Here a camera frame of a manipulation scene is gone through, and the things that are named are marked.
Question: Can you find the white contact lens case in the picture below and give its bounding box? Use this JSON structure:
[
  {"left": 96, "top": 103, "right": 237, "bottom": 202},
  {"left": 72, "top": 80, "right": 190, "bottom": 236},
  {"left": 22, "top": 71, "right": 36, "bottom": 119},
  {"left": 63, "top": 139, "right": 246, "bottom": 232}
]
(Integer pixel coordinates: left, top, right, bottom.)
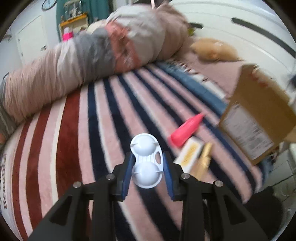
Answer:
[{"left": 130, "top": 133, "right": 164, "bottom": 189}]

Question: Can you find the white yellow rectangular box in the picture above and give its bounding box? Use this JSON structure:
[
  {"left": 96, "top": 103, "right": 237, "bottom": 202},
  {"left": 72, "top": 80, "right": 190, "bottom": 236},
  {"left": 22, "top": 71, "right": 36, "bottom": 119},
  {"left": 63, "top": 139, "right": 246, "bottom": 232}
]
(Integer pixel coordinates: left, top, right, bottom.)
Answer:
[{"left": 174, "top": 137, "right": 204, "bottom": 173}]

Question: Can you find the striped plush blanket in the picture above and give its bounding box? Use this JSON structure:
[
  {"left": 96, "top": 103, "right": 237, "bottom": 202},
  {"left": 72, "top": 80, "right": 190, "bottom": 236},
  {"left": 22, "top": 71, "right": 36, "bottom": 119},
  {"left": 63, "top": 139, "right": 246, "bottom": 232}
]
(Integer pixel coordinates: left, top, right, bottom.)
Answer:
[{"left": 1, "top": 63, "right": 265, "bottom": 240}]

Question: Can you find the pink cone-shaped object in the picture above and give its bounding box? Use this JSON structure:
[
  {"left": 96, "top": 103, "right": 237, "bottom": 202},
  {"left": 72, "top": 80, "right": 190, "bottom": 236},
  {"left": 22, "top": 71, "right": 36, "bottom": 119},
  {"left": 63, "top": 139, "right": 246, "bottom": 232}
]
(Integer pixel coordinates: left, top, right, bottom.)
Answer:
[{"left": 168, "top": 113, "right": 204, "bottom": 148}]

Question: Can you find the brown cardboard box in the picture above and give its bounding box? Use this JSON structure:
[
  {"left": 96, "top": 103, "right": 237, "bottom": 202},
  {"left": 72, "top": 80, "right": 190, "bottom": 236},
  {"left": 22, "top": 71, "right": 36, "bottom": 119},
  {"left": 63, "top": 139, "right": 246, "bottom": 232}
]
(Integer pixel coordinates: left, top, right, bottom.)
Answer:
[{"left": 219, "top": 64, "right": 295, "bottom": 165}]

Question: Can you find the tan plush dog toy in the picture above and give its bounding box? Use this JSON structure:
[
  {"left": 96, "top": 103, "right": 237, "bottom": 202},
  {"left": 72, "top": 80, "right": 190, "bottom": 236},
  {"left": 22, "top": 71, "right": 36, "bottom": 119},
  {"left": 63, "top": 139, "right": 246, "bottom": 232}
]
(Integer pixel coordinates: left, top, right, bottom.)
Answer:
[{"left": 190, "top": 38, "right": 241, "bottom": 62}]

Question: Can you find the white door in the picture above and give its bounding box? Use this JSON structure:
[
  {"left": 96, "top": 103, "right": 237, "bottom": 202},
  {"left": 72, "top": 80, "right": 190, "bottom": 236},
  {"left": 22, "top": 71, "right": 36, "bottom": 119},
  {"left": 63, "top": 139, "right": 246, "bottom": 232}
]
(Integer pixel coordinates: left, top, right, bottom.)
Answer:
[{"left": 16, "top": 15, "right": 48, "bottom": 65}]

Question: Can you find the rolled beige grey quilt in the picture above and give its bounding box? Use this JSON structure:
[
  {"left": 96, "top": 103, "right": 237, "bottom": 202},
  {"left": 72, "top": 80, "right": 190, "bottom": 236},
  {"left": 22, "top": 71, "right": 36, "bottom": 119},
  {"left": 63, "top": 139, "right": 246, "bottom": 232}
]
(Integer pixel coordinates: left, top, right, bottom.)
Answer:
[{"left": 0, "top": 3, "right": 191, "bottom": 133}]

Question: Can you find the white headboard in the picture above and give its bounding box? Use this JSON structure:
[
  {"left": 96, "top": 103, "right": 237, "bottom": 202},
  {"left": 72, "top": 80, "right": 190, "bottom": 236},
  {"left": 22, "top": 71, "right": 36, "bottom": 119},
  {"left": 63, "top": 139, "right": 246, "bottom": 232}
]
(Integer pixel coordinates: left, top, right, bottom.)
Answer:
[{"left": 169, "top": 0, "right": 296, "bottom": 77}]

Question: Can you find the yellow shelf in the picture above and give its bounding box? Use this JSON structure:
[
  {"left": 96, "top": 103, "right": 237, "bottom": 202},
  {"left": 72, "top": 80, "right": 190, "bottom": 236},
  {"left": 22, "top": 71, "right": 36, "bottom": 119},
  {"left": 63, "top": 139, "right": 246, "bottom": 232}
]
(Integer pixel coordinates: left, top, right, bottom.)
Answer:
[{"left": 59, "top": 13, "right": 89, "bottom": 36}]

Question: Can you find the round wall clock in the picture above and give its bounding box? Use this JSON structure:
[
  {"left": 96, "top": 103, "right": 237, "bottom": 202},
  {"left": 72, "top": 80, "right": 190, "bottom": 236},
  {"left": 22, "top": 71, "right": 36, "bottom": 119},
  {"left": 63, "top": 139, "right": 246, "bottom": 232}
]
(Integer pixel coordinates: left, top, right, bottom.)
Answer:
[{"left": 42, "top": 0, "right": 57, "bottom": 11}]

